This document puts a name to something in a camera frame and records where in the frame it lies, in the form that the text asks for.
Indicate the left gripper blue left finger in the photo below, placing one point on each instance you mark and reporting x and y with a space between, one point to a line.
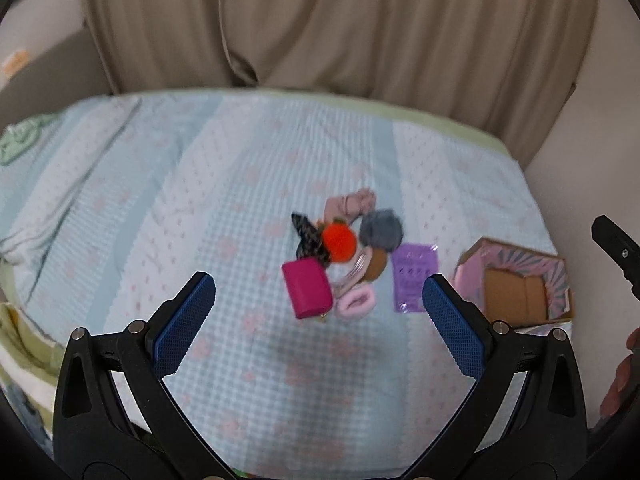
114 418

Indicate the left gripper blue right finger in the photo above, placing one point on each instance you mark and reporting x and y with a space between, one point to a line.
524 417

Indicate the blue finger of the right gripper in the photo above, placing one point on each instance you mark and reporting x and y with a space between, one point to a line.
620 247

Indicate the pink cardboard box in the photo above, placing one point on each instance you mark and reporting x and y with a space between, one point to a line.
521 286

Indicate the purple foil packet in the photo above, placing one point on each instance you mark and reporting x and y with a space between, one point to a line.
412 265

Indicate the grey fluffy scrunchie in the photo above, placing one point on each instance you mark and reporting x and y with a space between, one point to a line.
381 229

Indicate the white pink hair band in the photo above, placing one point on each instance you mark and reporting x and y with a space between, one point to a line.
355 275

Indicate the magenta pouch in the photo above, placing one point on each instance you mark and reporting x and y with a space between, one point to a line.
308 287

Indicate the pink knotted cloth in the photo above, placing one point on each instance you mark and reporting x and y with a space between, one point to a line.
349 207

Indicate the orange pompom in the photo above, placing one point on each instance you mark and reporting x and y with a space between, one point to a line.
340 241

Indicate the black patterned scrunchie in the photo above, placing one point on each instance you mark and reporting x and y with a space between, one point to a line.
310 241

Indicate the person's right hand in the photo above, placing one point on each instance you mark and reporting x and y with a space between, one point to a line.
614 396

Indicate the beige curtain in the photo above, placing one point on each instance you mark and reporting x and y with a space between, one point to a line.
506 67

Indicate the green mattress sheet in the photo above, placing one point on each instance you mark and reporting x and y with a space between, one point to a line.
350 105

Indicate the green cloth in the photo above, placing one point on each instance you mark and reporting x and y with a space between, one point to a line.
33 133

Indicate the orange object on chair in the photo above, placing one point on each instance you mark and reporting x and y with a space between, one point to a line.
15 62

